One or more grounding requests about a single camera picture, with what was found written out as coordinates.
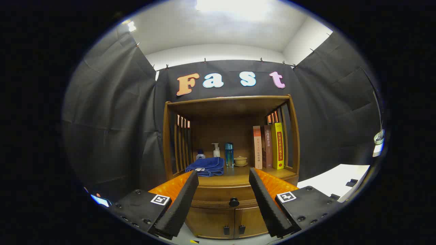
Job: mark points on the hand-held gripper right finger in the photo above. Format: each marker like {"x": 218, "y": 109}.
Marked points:
{"x": 267, "y": 207}

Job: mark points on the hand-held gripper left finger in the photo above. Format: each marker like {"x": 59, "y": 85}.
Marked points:
{"x": 180, "y": 207}

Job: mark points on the black round drawer knob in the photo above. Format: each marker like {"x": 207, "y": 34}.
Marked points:
{"x": 234, "y": 202}

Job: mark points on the wooden cabinet door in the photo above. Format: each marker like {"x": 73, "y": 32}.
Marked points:
{"x": 252, "y": 221}
{"x": 211, "y": 221}

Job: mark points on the wooden countertop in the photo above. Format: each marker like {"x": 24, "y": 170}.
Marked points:
{"x": 235, "y": 177}

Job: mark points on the brown wooden cabinet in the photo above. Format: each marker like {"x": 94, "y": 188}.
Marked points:
{"x": 221, "y": 105}

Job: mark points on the folded blue towel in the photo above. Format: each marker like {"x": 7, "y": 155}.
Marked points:
{"x": 206, "y": 166}

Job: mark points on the beige lidded teacup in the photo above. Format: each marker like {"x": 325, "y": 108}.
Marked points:
{"x": 240, "y": 161}

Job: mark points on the small white blue-capped bottle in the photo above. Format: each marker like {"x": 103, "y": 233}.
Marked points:
{"x": 200, "y": 156}

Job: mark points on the beige orange-topped book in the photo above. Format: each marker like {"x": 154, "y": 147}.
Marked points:
{"x": 258, "y": 149}

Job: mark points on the brown book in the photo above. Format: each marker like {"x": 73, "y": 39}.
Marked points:
{"x": 267, "y": 146}

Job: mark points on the yellow book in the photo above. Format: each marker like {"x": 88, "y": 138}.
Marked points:
{"x": 278, "y": 146}

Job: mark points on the clear blue bottle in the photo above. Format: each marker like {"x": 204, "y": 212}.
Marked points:
{"x": 229, "y": 156}

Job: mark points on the white panelled furniture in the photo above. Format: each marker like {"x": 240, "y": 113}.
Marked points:
{"x": 327, "y": 180}

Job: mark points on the white pump bottle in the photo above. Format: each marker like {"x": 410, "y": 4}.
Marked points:
{"x": 216, "y": 152}

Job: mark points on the bright screen device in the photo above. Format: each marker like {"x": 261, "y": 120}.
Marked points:
{"x": 99, "y": 200}

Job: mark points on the white and green object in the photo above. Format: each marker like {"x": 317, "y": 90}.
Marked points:
{"x": 378, "y": 137}

